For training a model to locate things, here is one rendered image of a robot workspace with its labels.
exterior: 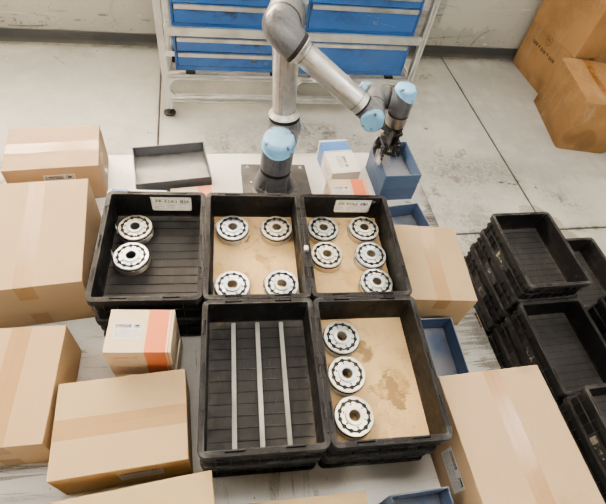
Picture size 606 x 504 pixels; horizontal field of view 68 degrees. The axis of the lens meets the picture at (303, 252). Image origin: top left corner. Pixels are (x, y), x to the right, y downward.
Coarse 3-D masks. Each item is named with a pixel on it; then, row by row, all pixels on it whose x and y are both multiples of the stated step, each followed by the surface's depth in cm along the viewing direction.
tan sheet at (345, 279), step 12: (336, 240) 153; (348, 240) 154; (348, 252) 151; (348, 264) 148; (384, 264) 150; (324, 276) 144; (336, 276) 144; (348, 276) 145; (360, 276) 145; (324, 288) 141; (336, 288) 141; (348, 288) 142
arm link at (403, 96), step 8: (400, 88) 151; (408, 88) 152; (416, 88) 153; (392, 96) 153; (400, 96) 152; (408, 96) 151; (392, 104) 154; (400, 104) 154; (408, 104) 154; (392, 112) 158; (400, 112) 156; (408, 112) 157
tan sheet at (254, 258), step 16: (256, 224) 153; (256, 240) 149; (224, 256) 143; (240, 256) 144; (256, 256) 145; (272, 256) 146; (288, 256) 146; (224, 272) 140; (240, 272) 140; (256, 272) 141; (256, 288) 138
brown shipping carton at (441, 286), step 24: (408, 240) 153; (432, 240) 155; (456, 240) 156; (408, 264) 147; (432, 264) 148; (456, 264) 150; (432, 288) 142; (456, 288) 144; (432, 312) 146; (456, 312) 147
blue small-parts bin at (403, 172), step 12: (372, 144) 186; (372, 156) 187; (396, 156) 193; (408, 156) 187; (384, 168) 187; (396, 168) 188; (408, 168) 188; (384, 180) 176; (396, 180) 177; (408, 180) 178
